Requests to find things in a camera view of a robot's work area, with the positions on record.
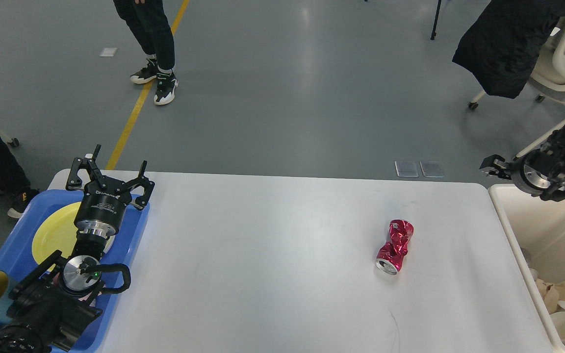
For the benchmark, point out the black jacket on chair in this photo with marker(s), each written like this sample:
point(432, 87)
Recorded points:
point(502, 46)

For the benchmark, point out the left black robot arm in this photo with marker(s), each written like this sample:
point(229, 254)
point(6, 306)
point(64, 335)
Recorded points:
point(53, 305)

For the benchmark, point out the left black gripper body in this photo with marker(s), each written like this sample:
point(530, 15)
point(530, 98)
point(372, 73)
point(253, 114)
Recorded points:
point(101, 213)

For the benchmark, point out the yellow plastic plate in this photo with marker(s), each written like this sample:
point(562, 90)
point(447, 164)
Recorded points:
point(57, 232)

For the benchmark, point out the grey office chair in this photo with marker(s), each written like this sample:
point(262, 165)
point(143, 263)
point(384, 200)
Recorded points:
point(12, 142)

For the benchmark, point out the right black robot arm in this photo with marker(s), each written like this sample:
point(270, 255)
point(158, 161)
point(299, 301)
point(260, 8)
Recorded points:
point(540, 173)

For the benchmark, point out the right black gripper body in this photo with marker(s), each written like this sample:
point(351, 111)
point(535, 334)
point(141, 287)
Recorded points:
point(524, 177)

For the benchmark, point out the pale green plate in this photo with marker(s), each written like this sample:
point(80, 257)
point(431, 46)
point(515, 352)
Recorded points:
point(109, 243)

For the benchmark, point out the floor plate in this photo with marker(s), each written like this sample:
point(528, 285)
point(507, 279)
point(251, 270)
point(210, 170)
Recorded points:
point(406, 169)
point(432, 169)

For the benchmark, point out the right floor plate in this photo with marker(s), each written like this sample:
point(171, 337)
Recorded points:
point(432, 169)

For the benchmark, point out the brown paper ball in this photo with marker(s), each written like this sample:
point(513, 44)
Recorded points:
point(550, 294)

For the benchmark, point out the black stand leg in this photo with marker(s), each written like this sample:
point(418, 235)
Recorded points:
point(433, 34)

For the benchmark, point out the left floor plate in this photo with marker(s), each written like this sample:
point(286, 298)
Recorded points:
point(406, 169)

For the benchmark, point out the white plastic bin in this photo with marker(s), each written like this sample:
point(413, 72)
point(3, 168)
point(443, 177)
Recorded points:
point(535, 230)

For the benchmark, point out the red snack wrapper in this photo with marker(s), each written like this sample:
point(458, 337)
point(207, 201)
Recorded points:
point(390, 256)

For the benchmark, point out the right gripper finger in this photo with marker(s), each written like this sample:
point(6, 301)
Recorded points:
point(496, 166)

